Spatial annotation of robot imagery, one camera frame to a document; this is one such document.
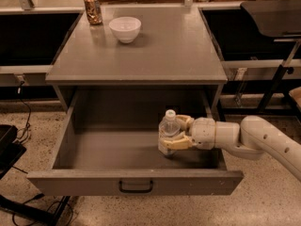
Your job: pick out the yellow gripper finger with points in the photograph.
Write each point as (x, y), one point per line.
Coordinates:
(182, 142)
(185, 121)

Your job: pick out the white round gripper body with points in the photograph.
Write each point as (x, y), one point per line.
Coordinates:
(203, 132)

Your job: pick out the clear plastic water bottle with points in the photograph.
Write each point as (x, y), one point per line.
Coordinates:
(168, 128)

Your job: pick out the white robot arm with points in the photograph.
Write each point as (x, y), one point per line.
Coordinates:
(248, 139)

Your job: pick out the grey cabinet with counter top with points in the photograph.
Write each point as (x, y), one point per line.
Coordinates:
(172, 48)

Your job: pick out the open grey top drawer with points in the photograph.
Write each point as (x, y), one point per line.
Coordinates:
(111, 135)

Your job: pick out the white ceramic bowl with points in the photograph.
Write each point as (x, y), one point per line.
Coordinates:
(125, 29)

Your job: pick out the patterned drink can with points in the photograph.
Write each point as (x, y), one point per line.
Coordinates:
(93, 12)

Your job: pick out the black drawer handle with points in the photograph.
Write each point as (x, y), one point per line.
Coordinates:
(135, 187)

